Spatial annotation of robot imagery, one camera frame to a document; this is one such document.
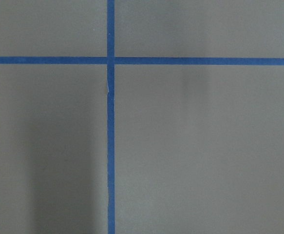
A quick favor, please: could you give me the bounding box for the brown paper table cover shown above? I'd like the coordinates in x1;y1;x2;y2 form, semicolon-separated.
0;0;284;234

